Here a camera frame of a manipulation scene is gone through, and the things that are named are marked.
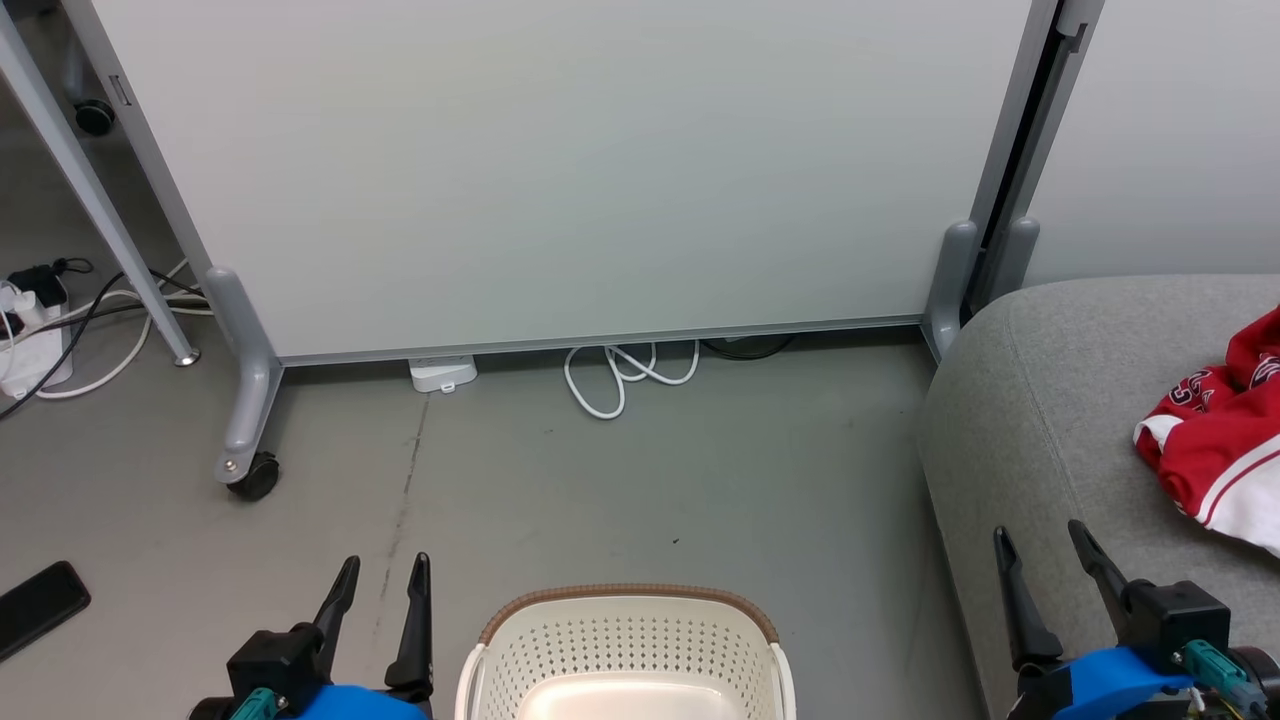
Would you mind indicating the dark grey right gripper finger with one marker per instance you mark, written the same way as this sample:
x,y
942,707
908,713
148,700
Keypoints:
x,y
1100,565
1025,620

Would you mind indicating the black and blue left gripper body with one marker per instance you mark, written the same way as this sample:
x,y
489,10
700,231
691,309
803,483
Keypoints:
x,y
275,665

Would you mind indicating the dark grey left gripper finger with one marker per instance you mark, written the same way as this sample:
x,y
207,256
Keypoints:
x,y
337,610
416,630

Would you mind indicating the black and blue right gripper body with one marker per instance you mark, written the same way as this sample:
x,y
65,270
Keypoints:
x,y
1170,620

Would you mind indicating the red and white sports jersey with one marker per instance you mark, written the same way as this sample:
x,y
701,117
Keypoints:
x,y
1220,450

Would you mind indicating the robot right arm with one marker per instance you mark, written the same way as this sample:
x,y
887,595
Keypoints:
x,y
1258,680

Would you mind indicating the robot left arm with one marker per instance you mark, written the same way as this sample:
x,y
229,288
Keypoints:
x,y
208,711

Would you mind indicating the cream perforated laundry basket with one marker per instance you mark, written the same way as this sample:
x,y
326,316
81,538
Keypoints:
x,y
625,650

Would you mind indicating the black caster wheel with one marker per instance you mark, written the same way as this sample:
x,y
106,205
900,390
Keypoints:
x,y
256,478
95,117

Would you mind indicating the grey fabric sofa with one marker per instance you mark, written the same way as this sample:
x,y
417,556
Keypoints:
x,y
1040,420

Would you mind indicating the flat black phone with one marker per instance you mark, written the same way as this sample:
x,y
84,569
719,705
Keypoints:
x,y
40,605

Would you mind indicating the small white adapter box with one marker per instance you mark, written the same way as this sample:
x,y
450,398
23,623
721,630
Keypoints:
x,y
443,373

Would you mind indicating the white power strip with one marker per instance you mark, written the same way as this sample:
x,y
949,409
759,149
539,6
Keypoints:
x,y
35,360

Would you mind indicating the black power adapter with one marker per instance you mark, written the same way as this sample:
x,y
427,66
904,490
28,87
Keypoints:
x,y
38,285

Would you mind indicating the white partition panel grey frame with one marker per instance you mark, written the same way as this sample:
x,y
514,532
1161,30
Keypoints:
x,y
1170,130
550,170

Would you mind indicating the grey metal frame leg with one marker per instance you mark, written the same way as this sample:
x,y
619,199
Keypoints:
x,y
70,170

